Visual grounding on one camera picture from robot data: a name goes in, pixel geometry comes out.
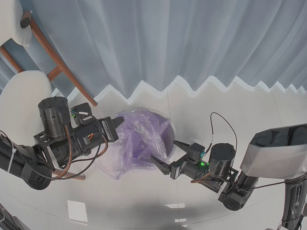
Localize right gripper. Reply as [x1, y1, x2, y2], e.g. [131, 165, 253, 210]
[151, 140, 212, 180]

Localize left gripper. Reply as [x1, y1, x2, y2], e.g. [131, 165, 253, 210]
[54, 116, 125, 166]

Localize purple plastic bag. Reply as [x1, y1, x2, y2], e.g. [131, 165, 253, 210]
[92, 108, 172, 180]

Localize white trash bin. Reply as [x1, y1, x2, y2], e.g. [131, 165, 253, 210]
[133, 107, 178, 159]

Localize white padded wooden chair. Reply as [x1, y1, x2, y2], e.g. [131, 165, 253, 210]
[0, 0, 98, 181]

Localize pale blue curtain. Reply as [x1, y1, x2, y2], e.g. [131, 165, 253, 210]
[0, 0, 307, 100]

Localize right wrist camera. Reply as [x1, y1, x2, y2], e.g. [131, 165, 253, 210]
[186, 143, 207, 165]

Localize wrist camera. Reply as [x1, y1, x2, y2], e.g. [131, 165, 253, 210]
[186, 143, 207, 165]
[70, 102, 93, 126]

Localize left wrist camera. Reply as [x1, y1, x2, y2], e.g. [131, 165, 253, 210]
[70, 102, 93, 126]

